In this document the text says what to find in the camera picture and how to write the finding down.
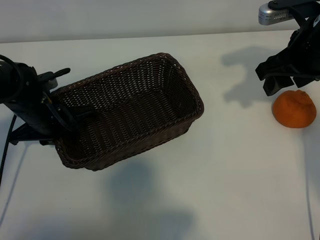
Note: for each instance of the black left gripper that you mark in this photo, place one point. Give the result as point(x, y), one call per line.
point(32, 112)

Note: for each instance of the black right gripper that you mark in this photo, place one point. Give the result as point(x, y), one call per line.
point(300, 57)

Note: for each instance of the orange fruit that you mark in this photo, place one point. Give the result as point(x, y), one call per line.
point(293, 110)

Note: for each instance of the dark brown wicker basket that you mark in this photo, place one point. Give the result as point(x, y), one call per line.
point(130, 107)

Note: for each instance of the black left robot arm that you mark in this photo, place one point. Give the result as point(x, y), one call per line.
point(5, 80)

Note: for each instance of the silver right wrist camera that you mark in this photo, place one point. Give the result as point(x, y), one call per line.
point(270, 15)

